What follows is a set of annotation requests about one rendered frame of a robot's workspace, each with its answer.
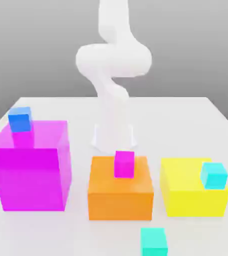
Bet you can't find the small cyan cube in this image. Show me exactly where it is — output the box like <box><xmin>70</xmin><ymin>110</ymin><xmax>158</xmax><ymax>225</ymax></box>
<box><xmin>200</xmin><ymin>162</ymin><xmax>228</xmax><ymax>190</ymax></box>

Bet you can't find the large magenta box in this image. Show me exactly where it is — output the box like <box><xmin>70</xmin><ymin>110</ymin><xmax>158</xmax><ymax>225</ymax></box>
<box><xmin>0</xmin><ymin>119</ymin><xmax>73</xmax><ymax>212</ymax></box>

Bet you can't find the large yellow box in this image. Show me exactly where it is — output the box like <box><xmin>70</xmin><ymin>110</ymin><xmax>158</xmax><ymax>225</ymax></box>
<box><xmin>159</xmin><ymin>157</ymin><xmax>228</xmax><ymax>218</ymax></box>

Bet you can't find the small blue cube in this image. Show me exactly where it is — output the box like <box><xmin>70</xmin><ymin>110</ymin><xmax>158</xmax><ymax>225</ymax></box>
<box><xmin>8</xmin><ymin>106</ymin><xmax>34</xmax><ymax>133</ymax></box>

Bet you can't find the small magenta cube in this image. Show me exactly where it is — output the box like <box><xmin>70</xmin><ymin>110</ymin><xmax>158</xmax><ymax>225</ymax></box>
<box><xmin>114</xmin><ymin>150</ymin><xmax>135</xmax><ymax>179</ymax></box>

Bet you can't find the small turquoise cube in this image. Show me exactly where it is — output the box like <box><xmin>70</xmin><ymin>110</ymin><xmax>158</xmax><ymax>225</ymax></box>
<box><xmin>140</xmin><ymin>227</ymin><xmax>168</xmax><ymax>256</ymax></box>

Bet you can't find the large orange box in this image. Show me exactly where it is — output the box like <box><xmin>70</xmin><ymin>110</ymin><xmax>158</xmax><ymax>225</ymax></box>
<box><xmin>87</xmin><ymin>155</ymin><xmax>154</xmax><ymax>221</ymax></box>

